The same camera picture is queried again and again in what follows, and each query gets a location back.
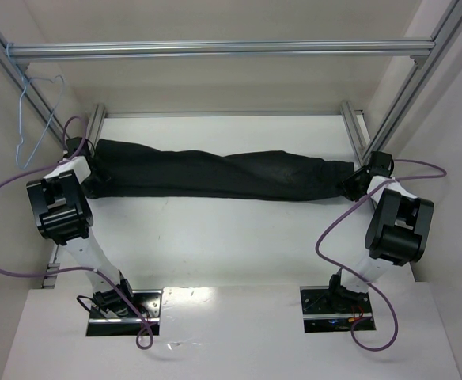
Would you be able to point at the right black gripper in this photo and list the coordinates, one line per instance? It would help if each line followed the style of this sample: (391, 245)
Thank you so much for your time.
(354, 184)

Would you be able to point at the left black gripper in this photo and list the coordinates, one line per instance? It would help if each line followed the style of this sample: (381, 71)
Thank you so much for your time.
(92, 182)

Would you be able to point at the black trousers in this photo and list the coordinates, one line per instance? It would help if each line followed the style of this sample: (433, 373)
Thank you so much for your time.
(134, 170)

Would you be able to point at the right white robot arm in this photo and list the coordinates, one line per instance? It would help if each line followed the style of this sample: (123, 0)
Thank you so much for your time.
(397, 233)

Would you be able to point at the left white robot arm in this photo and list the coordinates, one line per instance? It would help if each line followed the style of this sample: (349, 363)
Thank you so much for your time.
(62, 214)

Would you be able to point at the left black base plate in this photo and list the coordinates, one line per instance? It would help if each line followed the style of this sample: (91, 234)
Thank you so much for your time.
(101, 323)

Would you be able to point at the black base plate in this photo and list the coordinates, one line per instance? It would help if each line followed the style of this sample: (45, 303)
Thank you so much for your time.
(101, 323)
(323, 313)

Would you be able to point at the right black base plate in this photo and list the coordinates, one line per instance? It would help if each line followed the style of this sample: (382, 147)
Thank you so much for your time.
(323, 313)

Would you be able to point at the light blue wire hanger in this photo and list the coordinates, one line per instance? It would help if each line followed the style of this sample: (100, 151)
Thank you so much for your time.
(32, 131)

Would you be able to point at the aluminium frame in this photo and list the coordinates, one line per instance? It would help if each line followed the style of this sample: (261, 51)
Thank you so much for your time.
(224, 77)

